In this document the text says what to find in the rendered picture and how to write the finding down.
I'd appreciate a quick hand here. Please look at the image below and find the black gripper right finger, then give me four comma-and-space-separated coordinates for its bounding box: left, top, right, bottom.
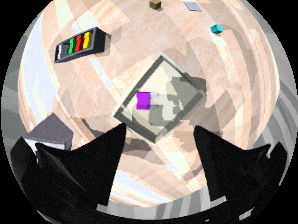
193, 125, 271, 201

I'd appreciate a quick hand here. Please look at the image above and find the violet fuse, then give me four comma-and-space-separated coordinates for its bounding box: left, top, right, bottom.
137, 92, 157, 109

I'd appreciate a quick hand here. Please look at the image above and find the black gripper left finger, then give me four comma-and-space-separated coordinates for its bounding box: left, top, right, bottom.
35, 123, 126, 206

